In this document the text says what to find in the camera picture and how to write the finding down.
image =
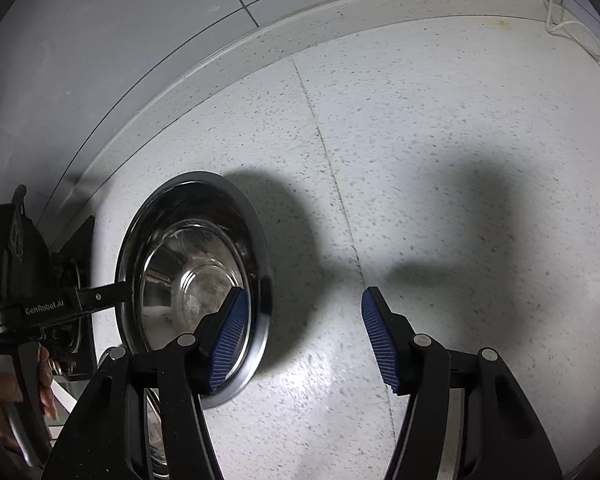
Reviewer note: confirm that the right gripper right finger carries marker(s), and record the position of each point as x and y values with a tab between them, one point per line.
500	438

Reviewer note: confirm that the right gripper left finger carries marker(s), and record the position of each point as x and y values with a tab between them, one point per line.
106	436

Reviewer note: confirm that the large steel plate with label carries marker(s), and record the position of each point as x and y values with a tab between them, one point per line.
195	238

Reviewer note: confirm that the person's left hand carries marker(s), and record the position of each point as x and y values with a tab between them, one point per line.
9	389

